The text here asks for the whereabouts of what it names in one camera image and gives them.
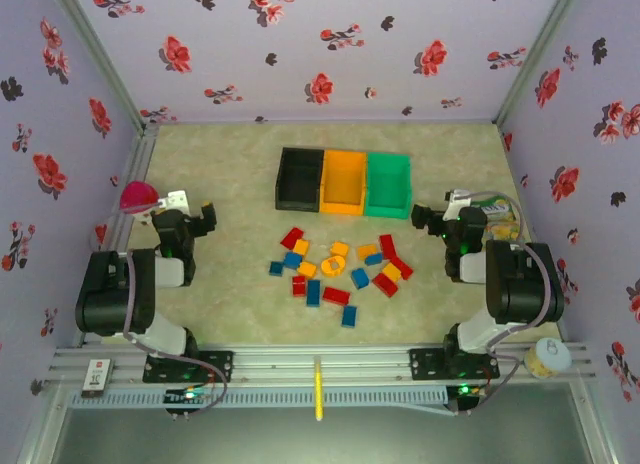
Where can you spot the red lego brick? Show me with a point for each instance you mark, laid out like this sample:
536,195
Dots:
387,246
336,296
385,286
292,238
404,268
299,286

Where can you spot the orange lego brick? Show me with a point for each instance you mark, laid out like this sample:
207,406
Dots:
390,271
301,247
307,269
339,248
366,250

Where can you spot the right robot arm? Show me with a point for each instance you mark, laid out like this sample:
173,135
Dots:
520,284

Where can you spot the green yellow snack packet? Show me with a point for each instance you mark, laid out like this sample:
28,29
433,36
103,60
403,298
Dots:
500,229

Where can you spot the green plastic bin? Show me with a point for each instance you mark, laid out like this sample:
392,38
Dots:
387,189

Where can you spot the pink-capped mushroom toy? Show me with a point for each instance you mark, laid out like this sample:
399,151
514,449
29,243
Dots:
136,196

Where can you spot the orange plastic bin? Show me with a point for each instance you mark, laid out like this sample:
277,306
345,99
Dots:
342,184

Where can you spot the black plastic bin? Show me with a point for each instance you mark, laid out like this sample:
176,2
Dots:
297,184

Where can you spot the circuit board with green light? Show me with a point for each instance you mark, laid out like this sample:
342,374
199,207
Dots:
187,396
465,391

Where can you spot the black white card box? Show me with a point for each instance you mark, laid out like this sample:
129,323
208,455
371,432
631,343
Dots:
97,376

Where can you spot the yellow pen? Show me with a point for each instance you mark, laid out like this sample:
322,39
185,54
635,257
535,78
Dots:
318,389

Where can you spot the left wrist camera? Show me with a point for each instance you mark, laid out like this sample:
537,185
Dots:
178,199

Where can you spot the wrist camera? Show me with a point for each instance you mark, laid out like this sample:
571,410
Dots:
178,199
457,199

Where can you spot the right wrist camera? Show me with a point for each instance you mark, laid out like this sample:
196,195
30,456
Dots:
457,199

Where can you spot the aluminium side rail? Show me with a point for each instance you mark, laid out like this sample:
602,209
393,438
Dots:
141,159

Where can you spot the wide aluminium base rail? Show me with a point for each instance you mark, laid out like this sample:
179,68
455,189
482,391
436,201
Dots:
350,369

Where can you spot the aluminium frame post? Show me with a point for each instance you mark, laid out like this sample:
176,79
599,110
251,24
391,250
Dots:
102,59
534,59

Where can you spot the aluminium frame leg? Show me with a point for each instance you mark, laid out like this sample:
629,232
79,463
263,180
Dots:
595,424
42,424

